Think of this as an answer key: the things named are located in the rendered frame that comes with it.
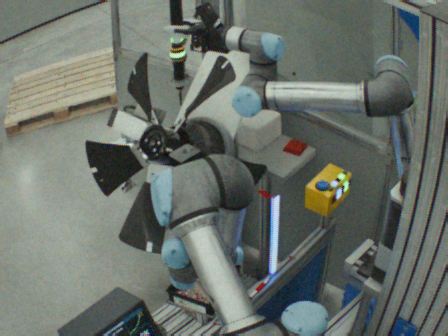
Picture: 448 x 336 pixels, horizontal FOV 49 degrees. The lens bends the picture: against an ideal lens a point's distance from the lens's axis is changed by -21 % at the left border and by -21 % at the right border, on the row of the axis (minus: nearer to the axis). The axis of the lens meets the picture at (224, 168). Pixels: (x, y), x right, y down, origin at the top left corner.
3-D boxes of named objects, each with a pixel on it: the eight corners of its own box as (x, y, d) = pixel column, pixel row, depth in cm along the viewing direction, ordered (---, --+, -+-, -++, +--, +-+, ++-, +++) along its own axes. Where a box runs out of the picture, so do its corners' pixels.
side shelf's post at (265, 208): (263, 281, 307) (264, 148, 257) (269, 284, 304) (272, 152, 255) (258, 285, 304) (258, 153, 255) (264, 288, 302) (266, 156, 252)
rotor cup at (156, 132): (161, 127, 210) (138, 120, 199) (196, 127, 202) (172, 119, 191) (155, 169, 209) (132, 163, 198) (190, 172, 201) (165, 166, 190)
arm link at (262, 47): (275, 67, 153) (274, 40, 148) (238, 59, 158) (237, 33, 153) (287, 57, 159) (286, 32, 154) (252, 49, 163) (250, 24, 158)
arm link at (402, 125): (396, 230, 168) (368, 71, 141) (400, 200, 179) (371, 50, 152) (426, 226, 162) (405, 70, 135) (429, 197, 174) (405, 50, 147)
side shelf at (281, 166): (249, 125, 272) (248, 120, 270) (316, 155, 252) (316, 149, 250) (212, 151, 257) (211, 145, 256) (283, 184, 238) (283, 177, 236)
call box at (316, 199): (328, 186, 213) (329, 162, 207) (349, 196, 208) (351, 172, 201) (303, 210, 204) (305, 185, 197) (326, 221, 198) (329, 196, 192)
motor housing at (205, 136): (165, 175, 225) (144, 169, 214) (190, 115, 224) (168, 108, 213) (213, 200, 213) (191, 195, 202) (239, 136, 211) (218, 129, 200)
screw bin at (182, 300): (197, 264, 207) (195, 251, 203) (241, 278, 201) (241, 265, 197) (168, 302, 192) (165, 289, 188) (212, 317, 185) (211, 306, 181)
